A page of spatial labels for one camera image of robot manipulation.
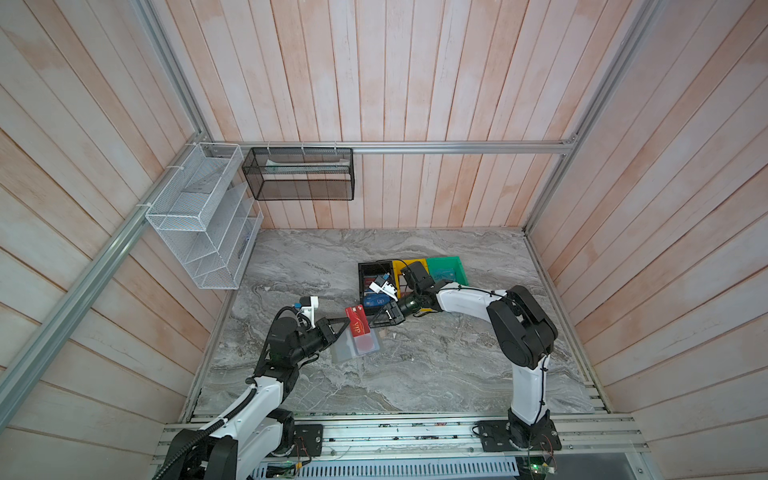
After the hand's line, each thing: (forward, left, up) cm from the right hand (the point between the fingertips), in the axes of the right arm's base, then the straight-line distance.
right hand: (373, 325), depth 84 cm
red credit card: (0, +4, +3) cm, 5 cm away
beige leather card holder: (-3, +8, -8) cm, 12 cm away
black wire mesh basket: (+51, +27, +16) cm, 60 cm away
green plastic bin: (+26, -25, -7) cm, 37 cm away
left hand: (-2, +6, +4) cm, 7 cm away
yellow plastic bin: (+8, -8, +8) cm, 14 cm away
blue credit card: (+13, 0, -8) cm, 15 cm away
